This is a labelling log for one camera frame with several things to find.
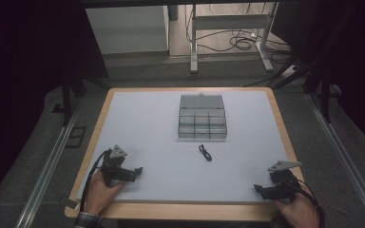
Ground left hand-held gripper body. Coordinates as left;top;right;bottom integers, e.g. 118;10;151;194
100;144;138;188

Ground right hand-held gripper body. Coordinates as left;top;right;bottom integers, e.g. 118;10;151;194
266;160;302;202

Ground small black cable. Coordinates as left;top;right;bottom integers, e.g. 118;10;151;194
198;143;213;162

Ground clear plastic compartment box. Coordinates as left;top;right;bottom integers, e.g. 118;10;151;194
177;92;228;140

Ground person's right hand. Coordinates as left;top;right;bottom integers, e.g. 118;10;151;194
273;192;320;228

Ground person's left hand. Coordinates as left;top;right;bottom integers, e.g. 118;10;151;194
84;170;125;217

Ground white table mat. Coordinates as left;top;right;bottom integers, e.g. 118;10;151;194
75;90;292;204

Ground dark beaded wristband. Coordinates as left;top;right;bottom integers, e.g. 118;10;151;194
73;211;105;228

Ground wooden table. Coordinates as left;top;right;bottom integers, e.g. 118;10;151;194
64;86;306;223

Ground black tripod stand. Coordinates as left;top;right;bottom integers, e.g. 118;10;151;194
241;53;343;124
51;67;112;127

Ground white cabinet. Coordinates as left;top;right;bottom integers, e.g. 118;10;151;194
85;5;170;56

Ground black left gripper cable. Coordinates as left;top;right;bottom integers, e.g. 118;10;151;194
79;148;112;213

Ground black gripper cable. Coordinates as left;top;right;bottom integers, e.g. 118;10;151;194
79;148;112;213
293;178;327;228

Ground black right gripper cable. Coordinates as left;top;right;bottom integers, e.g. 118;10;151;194
293;178;327;228

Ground metal floor rail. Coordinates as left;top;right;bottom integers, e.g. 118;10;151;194
306;93;365;228
13;99;84;228

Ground black floor cables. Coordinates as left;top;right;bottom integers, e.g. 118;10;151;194
184;3;291;65

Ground white metal desk frame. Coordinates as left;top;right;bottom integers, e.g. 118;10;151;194
189;2;280;75

